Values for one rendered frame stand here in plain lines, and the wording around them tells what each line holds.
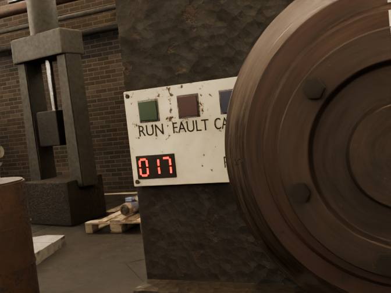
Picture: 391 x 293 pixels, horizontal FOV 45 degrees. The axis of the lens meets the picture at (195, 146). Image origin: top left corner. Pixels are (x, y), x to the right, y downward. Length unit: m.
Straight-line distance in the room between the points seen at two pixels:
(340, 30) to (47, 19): 5.83
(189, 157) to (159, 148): 0.06
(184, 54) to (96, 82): 7.29
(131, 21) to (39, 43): 5.34
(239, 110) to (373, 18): 0.21
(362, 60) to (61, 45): 5.52
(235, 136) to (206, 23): 0.26
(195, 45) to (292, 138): 0.35
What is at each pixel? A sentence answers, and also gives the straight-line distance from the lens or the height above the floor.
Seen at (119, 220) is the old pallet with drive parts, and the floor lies 0.14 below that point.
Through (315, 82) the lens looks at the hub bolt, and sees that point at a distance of 0.55.
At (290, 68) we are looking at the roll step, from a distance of 0.62.
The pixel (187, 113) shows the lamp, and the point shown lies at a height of 1.19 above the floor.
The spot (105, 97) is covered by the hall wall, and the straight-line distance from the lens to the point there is 8.04.
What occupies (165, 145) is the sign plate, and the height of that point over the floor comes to 1.13.
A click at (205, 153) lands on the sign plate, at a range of 0.83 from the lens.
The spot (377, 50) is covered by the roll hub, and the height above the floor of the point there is 1.23.
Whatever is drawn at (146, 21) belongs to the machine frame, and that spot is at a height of 1.36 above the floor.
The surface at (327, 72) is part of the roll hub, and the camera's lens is 0.55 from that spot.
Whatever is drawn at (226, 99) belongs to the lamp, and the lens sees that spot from 0.80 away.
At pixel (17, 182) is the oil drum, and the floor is 0.87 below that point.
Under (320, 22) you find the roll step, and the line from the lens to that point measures 0.63.
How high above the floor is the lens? 1.18
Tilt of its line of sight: 4 degrees down
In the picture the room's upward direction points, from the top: 6 degrees counter-clockwise
